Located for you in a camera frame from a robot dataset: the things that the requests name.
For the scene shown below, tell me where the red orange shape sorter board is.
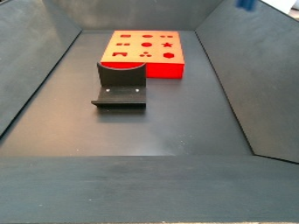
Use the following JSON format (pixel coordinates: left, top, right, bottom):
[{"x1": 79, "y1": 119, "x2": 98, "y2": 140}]
[{"x1": 99, "y1": 31, "x2": 185, "y2": 79}]

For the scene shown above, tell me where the black curved holder stand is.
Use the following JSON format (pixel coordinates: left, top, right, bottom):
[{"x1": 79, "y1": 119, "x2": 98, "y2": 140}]
[{"x1": 91, "y1": 63, "x2": 146, "y2": 108}]

